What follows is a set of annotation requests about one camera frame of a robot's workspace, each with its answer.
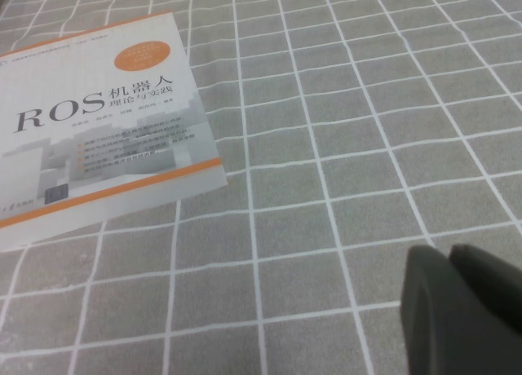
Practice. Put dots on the grey checked tablecloth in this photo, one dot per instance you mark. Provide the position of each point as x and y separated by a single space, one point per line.
346 146

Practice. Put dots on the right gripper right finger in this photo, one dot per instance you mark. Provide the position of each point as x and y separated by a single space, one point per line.
489 310

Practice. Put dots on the white orange ROS book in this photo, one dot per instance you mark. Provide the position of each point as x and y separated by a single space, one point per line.
102 146

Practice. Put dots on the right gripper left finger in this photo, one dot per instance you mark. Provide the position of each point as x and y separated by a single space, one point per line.
424 310

